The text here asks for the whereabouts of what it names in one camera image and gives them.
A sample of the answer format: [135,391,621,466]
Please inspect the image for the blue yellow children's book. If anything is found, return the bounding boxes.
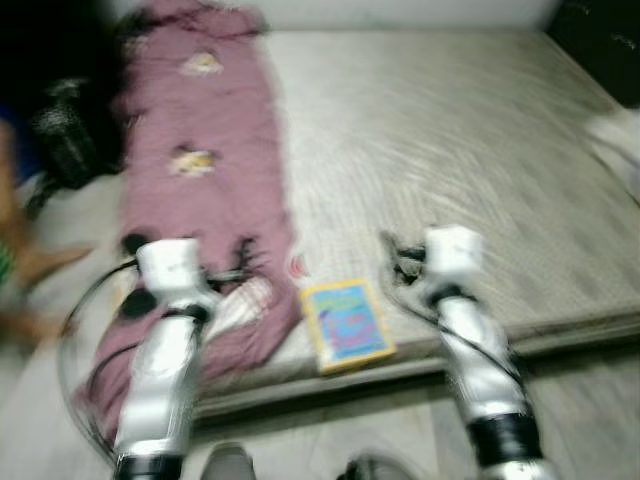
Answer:
[299,277,397,375]

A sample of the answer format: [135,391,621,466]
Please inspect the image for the white garment red black trim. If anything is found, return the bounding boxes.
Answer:
[203,277,274,343]

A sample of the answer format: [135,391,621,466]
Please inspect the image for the grey quilted mattress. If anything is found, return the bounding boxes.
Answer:
[190,25,640,419]

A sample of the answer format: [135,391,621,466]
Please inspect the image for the pink cartoon print blanket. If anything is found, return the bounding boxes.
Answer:
[78,0,308,441]

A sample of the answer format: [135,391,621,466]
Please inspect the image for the silver robot left leg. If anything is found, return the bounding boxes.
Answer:
[200,443,259,480]

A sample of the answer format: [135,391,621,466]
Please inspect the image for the silver robot leg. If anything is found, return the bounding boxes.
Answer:
[345,455,421,480]
[200,443,259,480]

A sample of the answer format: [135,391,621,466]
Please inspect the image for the person with bare legs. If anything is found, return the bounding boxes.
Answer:
[0,120,98,348]

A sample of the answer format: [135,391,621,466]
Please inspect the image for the silver robot right leg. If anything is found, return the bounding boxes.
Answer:
[345,455,421,480]

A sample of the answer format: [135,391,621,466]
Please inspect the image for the black printed backpack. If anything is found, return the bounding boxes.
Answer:
[28,77,123,193]

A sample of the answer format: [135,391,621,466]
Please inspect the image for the off-white printed pillow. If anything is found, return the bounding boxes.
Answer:
[583,103,640,166]

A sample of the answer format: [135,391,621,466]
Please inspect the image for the dark tufted headboard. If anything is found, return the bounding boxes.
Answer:
[545,0,640,108]

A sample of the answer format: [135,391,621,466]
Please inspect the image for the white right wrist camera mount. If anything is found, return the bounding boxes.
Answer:
[420,225,485,303]

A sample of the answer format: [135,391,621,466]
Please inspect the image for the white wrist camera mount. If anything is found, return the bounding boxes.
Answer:
[134,237,208,303]
[420,225,485,303]

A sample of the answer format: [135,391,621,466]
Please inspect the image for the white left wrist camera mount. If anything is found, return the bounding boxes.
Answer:
[134,237,208,303]

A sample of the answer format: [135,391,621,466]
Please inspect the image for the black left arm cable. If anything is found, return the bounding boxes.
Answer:
[55,255,141,471]

